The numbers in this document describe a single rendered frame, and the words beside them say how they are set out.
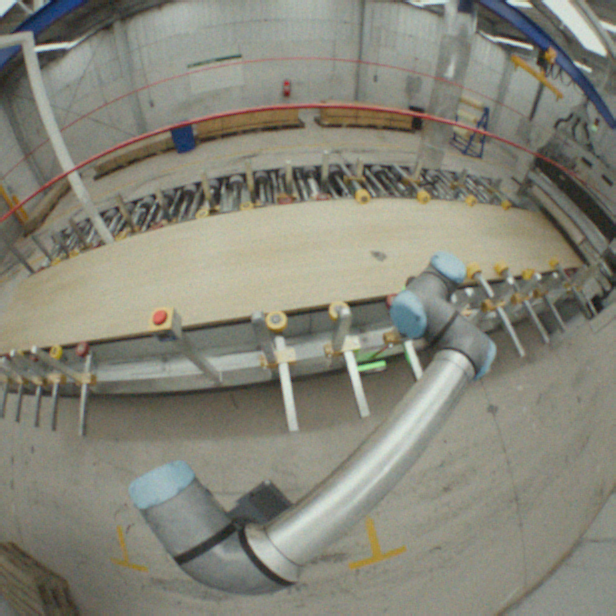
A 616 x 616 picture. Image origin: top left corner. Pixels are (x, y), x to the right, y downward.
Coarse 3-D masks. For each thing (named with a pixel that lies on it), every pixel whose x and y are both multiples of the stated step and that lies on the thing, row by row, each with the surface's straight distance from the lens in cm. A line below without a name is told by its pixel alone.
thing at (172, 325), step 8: (152, 312) 72; (168, 312) 69; (176, 312) 71; (152, 320) 71; (168, 320) 68; (176, 320) 71; (152, 328) 69; (160, 328) 68; (168, 328) 67; (176, 328) 70; (176, 336) 70
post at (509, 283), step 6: (504, 282) 116; (510, 282) 114; (504, 288) 117; (510, 288) 117; (498, 294) 120; (504, 294) 119; (492, 300) 122; (498, 300) 121; (480, 312) 129; (474, 318) 133; (480, 318) 130; (474, 324) 134
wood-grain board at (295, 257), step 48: (144, 240) 164; (192, 240) 142; (240, 240) 130; (288, 240) 125; (336, 240) 126; (384, 240) 132; (432, 240) 147; (480, 240) 173; (528, 240) 224; (48, 288) 212; (96, 288) 159; (144, 288) 132; (192, 288) 116; (240, 288) 107; (288, 288) 104; (336, 288) 104; (384, 288) 109; (0, 336) 254; (48, 336) 173; (96, 336) 135
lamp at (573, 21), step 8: (0, 0) 110; (8, 0) 113; (544, 0) 134; (552, 0) 131; (560, 0) 128; (0, 8) 115; (552, 8) 139; (560, 8) 135; (568, 8) 132; (560, 16) 143; (568, 16) 139; (576, 16) 137; (568, 24) 148; (576, 24) 143; (584, 24) 143; (576, 32) 153; (584, 32) 147; (584, 40) 157; (592, 40) 151; (592, 48) 162; (600, 48) 158
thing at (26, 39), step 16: (576, 0) 144; (592, 16) 156; (0, 48) 177; (32, 48) 185; (608, 48) 189; (32, 64) 180; (32, 80) 179; (48, 112) 174; (48, 128) 174; (64, 160) 173; (80, 192) 177; (96, 224) 186; (112, 240) 193
